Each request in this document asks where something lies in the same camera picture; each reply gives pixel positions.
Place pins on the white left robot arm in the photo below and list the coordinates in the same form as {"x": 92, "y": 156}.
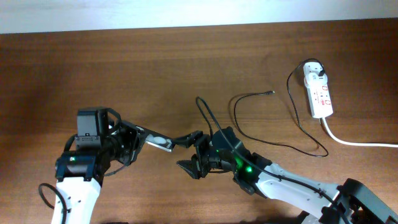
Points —
{"x": 102, "y": 136}

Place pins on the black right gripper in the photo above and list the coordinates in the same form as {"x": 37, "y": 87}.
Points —
{"x": 196, "y": 167}

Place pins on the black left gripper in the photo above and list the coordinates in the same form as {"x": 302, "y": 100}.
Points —
{"x": 137, "y": 134}

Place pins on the white surge protector power strip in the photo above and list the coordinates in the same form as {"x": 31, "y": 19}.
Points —
{"x": 319, "y": 99}

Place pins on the white USB charger adapter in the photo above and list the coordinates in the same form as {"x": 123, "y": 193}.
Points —
{"x": 314, "y": 75}

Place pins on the black Galaxy smartphone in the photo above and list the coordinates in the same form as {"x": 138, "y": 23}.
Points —
{"x": 160, "y": 141}

